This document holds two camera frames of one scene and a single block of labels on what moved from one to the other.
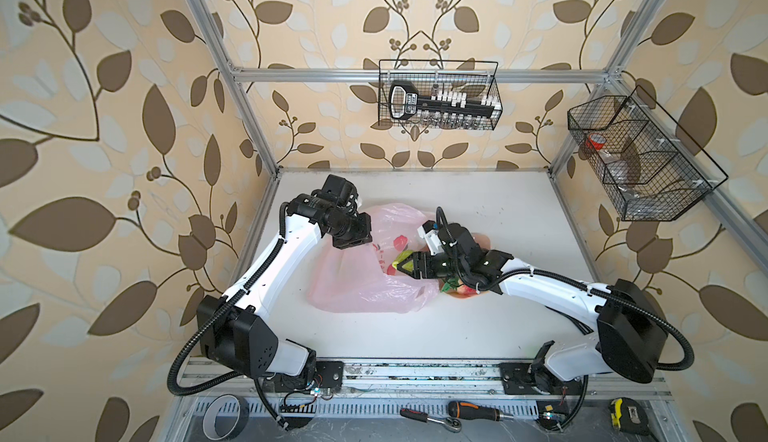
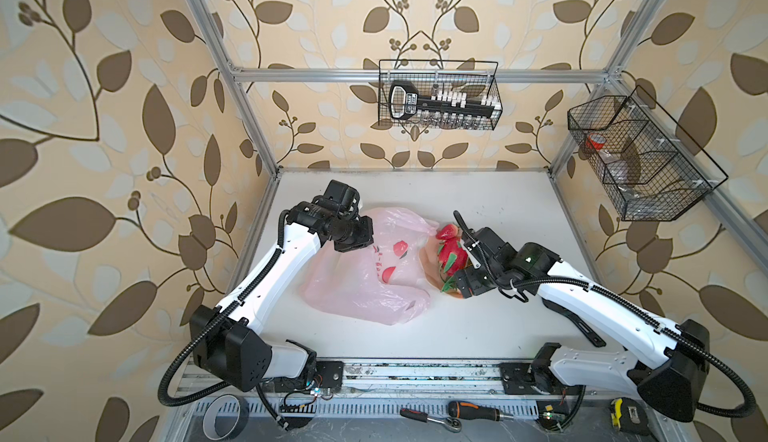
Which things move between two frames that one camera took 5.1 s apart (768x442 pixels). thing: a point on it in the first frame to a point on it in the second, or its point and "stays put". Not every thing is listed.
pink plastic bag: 362,280 stays put
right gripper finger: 421,260 to 462,283
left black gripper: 364,232 stays put
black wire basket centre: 439,94 stays put
